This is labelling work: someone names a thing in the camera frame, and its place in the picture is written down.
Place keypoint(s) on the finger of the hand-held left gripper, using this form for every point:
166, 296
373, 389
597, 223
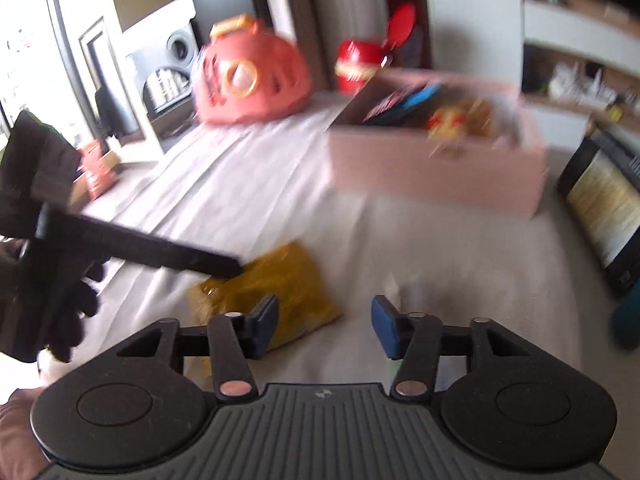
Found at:
150, 249

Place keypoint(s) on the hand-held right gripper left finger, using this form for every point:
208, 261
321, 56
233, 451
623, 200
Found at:
265, 325

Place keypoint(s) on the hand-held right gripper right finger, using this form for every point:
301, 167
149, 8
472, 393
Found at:
385, 325

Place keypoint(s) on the pink storage box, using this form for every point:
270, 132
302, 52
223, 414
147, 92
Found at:
425, 177

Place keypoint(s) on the person's left hand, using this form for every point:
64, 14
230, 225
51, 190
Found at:
65, 310

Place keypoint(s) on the small red patterned packet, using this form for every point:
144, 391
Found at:
97, 170

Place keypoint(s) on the white blanket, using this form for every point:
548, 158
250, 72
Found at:
425, 270

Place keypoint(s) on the dark framed picture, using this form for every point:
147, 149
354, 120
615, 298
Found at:
100, 60

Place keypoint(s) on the grey washing machine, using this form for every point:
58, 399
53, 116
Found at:
180, 45

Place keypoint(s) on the pink pet carrier backpack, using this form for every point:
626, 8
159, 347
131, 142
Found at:
272, 85

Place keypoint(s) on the yellow red snack packet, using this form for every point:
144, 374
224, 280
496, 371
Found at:
457, 120

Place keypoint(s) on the dark red snack packet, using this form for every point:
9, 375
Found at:
385, 107

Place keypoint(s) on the person's bare leg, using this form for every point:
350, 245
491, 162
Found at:
20, 435

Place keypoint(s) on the blue snack packet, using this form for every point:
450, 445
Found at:
420, 97

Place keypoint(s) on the black framed screen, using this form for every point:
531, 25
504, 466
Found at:
605, 200

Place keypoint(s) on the red round container with lid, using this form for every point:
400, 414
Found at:
355, 67

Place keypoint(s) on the pile of small shelf clutter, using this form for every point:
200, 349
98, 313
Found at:
585, 85

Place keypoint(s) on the white wooden shelf unit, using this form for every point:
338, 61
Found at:
575, 25

